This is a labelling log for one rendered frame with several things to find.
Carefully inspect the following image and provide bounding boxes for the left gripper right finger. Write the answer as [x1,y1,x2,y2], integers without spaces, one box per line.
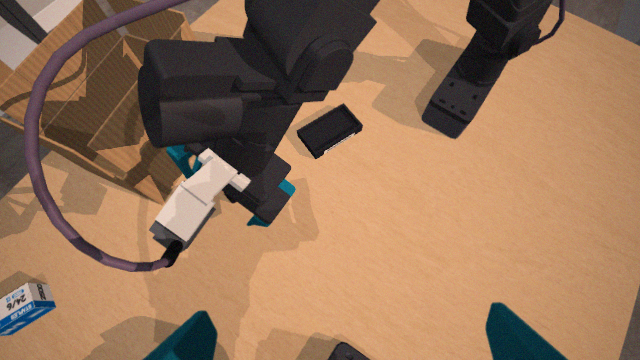
[485,302,568,360]

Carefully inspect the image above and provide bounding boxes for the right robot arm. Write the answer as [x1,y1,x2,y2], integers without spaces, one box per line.
[138,0,553,148]

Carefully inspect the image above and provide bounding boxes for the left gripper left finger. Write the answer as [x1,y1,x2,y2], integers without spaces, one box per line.
[143,311,217,360]

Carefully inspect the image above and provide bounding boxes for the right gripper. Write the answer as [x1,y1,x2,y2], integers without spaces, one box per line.
[155,133,296,241]

